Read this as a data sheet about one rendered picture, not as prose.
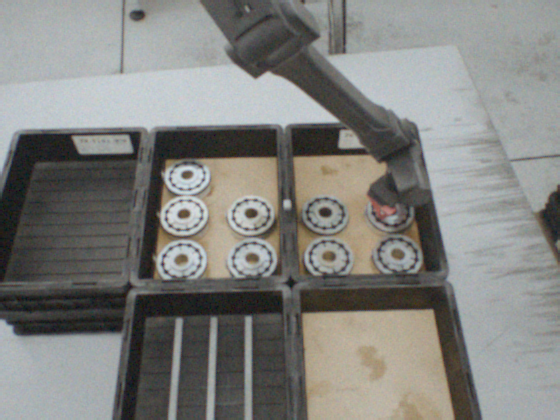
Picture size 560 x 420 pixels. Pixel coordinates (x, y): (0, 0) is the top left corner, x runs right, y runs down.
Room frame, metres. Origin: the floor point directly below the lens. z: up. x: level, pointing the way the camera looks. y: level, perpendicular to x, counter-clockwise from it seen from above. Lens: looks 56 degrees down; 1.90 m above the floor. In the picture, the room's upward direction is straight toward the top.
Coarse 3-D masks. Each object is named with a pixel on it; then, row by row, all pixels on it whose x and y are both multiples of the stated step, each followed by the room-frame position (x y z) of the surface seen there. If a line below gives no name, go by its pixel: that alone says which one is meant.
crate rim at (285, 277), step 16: (160, 128) 0.88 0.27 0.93; (176, 128) 0.88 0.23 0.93; (192, 128) 0.89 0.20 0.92; (208, 128) 0.88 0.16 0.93; (224, 128) 0.88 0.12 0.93; (240, 128) 0.88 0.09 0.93; (256, 128) 0.88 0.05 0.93; (272, 128) 0.88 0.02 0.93; (144, 176) 0.75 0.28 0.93; (144, 192) 0.71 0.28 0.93; (144, 208) 0.67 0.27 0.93; (144, 224) 0.63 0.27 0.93; (288, 240) 0.59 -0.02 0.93; (288, 256) 0.55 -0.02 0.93; (288, 272) 0.52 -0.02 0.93
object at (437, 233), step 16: (288, 128) 0.88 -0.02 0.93; (304, 128) 0.88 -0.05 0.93; (320, 128) 0.89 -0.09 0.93; (336, 128) 0.89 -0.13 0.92; (416, 128) 0.88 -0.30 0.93; (288, 144) 0.84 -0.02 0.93; (288, 160) 0.79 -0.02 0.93; (288, 176) 0.75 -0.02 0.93; (288, 192) 0.71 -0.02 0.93; (432, 208) 0.67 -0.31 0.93; (288, 224) 0.63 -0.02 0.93; (432, 224) 0.63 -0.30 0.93; (416, 272) 0.52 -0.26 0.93; (432, 272) 0.52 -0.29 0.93; (448, 272) 0.52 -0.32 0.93
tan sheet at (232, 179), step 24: (168, 168) 0.85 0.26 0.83; (216, 168) 0.85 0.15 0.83; (240, 168) 0.85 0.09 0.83; (264, 168) 0.85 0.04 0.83; (216, 192) 0.78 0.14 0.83; (240, 192) 0.78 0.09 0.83; (264, 192) 0.78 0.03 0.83; (216, 216) 0.71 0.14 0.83; (168, 240) 0.65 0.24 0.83; (216, 240) 0.65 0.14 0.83; (240, 240) 0.65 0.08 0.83; (264, 240) 0.65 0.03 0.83; (216, 264) 0.59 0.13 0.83
